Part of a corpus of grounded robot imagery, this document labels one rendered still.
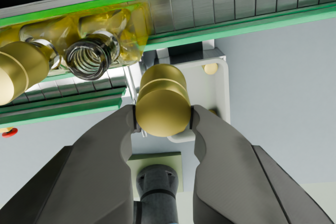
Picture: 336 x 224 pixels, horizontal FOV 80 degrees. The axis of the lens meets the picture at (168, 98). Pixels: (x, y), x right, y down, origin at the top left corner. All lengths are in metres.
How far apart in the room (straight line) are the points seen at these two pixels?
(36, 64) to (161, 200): 0.55
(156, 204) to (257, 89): 0.44
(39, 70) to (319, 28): 0.62
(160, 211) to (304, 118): 0.52
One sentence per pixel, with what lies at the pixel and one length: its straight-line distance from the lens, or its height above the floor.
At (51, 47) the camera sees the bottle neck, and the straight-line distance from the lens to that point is 0.21.
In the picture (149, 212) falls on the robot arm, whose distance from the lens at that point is 0.63.
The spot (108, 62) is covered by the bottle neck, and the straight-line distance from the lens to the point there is 0.16.
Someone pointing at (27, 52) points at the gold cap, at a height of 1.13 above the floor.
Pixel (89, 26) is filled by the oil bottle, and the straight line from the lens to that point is 0.21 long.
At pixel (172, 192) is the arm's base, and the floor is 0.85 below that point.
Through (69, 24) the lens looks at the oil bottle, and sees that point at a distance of 0.23.
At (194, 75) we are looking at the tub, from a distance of 0.55.
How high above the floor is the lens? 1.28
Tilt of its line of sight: 63 degrees down
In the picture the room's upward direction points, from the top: 178 degrees clockwise
